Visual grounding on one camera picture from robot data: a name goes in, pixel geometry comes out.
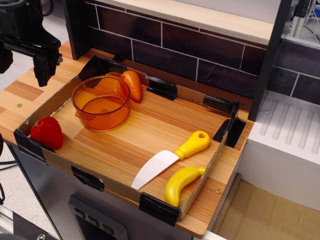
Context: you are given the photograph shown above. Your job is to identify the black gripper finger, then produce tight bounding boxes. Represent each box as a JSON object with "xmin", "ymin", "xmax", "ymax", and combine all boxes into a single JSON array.
[
  {"xmin": 0, "ymin": 48, "xmax": 13, "ymax": 74},
  {"xmin": 33, "ymin": 55, "xmax": 57, "ymax": 87}
]

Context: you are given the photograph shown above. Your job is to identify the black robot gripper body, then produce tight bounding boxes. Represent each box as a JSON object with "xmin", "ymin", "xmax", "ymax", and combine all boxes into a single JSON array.
[{"xmin": 0, "ymin": 0, "xmax": 62, "ymax": 66}]

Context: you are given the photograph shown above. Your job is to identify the yellow toy banana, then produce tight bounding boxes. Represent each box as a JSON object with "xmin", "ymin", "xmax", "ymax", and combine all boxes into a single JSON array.
[{"xmin": 164, "ymin": 166, "xmax": 206, "ymax": 208}]

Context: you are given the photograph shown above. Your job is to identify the orange transparent plastic pot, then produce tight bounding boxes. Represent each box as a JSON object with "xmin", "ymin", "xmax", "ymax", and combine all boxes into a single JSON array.
[{"xmin": 71, "ymin": 72, "xmax": 131, "ymax": 131}]

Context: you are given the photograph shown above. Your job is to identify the cardboard fence with black tape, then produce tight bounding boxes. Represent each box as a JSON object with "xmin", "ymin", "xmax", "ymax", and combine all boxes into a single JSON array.
[{"xmin": 14, "ymin": 56, "xmax": 252, "ymax": 235}]

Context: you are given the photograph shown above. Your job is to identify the red toy strawberry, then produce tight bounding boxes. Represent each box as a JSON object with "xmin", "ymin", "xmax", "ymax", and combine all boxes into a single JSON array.
[{"xmin": 30, "ymin": 116, "xmax": 63, "ymax": 150}]

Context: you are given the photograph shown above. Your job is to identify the orange toy carrot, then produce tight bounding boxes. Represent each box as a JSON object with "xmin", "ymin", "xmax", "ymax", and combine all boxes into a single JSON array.
[{"xmin": 120, "ymin": 70, "xmax": 142, "ymax": 102}]

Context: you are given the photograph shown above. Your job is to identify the grey toy oven panel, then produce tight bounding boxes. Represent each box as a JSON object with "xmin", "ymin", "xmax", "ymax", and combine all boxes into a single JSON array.
[{"xmin": 68, "ymin": 196, "xmax": 129, "ymax": 240}]

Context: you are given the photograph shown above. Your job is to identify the wooden shelf with grey posts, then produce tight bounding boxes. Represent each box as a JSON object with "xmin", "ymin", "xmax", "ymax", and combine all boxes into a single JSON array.
[{"xmin": 63, "ymin": 0, "xmax": 290, "ymax": 121}]

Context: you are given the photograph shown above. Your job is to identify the white toy sink drainboard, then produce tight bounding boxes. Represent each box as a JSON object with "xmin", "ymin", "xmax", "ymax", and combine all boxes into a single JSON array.
[{"xmin": 238, "ymin": 91, "xmax": 320, "ymax": 211}]

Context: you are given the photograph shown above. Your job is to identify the toy knife yellow handle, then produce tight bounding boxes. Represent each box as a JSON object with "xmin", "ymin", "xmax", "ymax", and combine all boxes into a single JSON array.
[{"xmin": 131, "ymin": 131, "xmax": 211, "ymax": 190}]

